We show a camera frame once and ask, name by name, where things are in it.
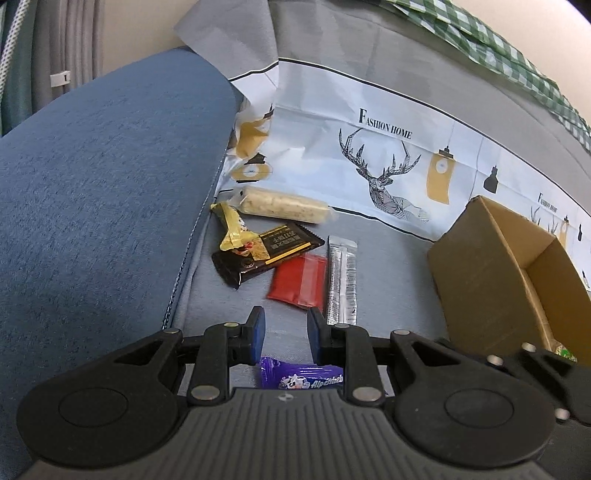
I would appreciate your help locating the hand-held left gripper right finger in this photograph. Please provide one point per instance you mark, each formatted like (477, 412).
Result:
(316, 334)

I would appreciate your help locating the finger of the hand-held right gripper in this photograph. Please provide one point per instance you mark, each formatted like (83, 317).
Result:
(535, 367)

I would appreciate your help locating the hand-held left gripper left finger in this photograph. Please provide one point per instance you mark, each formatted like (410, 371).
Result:
(257, 334)

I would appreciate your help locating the pale green snack packet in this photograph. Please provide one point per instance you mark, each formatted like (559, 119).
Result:
(565, 353)

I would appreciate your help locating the purple candy packet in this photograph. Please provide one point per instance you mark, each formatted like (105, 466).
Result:
(277, 374)

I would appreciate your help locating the red snack packet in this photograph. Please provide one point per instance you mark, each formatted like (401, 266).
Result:
(298, 279)

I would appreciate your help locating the silver stick packet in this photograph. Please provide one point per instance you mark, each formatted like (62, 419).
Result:
(341, 277)

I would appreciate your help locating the dark brown chocolate packet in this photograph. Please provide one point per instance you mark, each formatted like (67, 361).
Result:
(277, 244)

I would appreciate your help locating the cardboard box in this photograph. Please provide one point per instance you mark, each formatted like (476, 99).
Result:
(475, 277)

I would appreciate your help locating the yellow candy packet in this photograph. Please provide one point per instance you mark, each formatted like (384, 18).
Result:
(231, 226)

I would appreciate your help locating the cereal bar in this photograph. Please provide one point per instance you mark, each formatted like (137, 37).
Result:
(281, 205)

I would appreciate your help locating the grey printed cloth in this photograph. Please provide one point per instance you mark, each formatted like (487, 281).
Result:
(397, 277)

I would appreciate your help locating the blue sofa armrest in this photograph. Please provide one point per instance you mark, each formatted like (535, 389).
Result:
(92, 207)

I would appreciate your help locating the green checked cloth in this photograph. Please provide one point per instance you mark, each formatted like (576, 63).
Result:
(498, 46)

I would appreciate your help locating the dark green curtain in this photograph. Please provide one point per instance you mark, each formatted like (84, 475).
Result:
(14, 92)

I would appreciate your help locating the grey curtain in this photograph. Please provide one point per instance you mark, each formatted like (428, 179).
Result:
(83, 27)

